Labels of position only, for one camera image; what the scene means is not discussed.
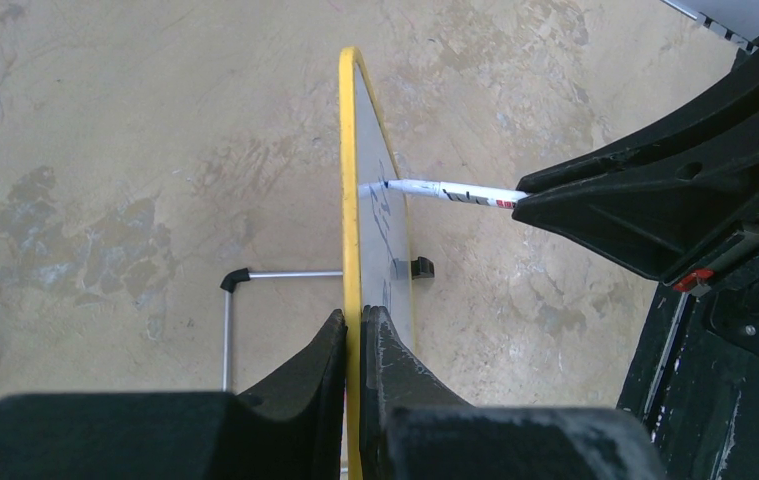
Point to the white marker pen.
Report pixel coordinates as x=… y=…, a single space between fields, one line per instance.
x=461 y=193

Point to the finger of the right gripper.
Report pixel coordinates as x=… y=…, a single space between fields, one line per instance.
x=718 y=109
x=688 y=217

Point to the metal whiteboard stand leg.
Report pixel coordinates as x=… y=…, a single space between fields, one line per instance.
x=269 y=316

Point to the right aluminium side rail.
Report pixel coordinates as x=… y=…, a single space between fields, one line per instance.
x=737 y=21

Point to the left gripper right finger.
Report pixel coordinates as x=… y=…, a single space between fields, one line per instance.
x=412 y=426

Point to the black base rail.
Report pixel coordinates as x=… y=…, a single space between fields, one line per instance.
x=694 y=378

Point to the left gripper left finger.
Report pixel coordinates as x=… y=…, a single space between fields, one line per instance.
x=287 y=426

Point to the yellow framed whiteboard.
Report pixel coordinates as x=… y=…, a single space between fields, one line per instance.
x=375 y=231

